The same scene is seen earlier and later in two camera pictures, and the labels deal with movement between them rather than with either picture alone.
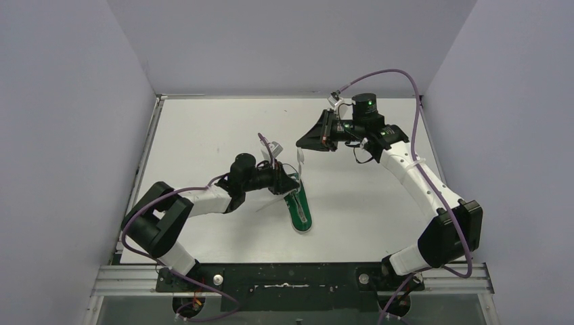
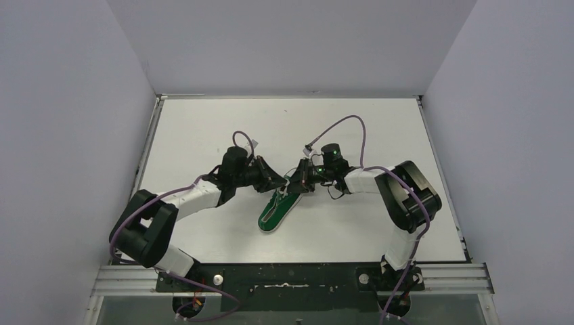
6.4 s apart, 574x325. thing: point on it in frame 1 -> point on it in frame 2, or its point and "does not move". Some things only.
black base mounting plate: x=292 y=286 does not move
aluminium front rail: x=142 y=279 does not move
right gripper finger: x=320 y=136 -> x=300 y=181
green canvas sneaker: x=298 y=206 -> x=277 y=210
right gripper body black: x=327 y=131 -> x=303 y=175
